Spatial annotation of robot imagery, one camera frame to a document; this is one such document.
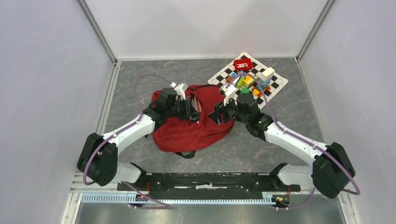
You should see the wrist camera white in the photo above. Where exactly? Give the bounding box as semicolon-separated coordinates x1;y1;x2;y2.
170;82;188;100
219;84;238;106

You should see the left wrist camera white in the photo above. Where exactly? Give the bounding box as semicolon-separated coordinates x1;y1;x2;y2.
170;82;188;100

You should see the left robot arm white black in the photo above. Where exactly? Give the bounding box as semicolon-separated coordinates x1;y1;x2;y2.
77;83;199;190

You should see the checkered play mat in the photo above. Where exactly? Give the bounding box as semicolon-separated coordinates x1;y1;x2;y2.
208;51;288;109

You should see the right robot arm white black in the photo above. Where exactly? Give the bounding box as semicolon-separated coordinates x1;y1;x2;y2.
208;94;361;199

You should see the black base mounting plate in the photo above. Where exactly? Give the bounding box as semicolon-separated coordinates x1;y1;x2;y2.
132;172;301;200

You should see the red backpack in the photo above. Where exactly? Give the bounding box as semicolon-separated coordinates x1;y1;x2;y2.
151;84;234;159

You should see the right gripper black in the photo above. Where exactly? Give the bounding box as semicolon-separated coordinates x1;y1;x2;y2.
207;94;249;126

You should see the white blue block tower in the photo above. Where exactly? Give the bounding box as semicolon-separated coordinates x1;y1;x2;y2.
256;67;275;90

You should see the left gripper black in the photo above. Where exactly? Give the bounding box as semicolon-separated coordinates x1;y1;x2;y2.
166;97;201;121

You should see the red toy block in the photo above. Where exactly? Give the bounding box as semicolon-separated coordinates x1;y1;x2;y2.
233;58;253;71

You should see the brown toy block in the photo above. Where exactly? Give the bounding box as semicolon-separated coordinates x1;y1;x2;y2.
226;76;233;83

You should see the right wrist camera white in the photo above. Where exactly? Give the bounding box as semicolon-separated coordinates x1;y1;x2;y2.
219;84;238;106

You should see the yellow green toy block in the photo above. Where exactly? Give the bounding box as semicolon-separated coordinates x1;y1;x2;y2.
243;76;259;88

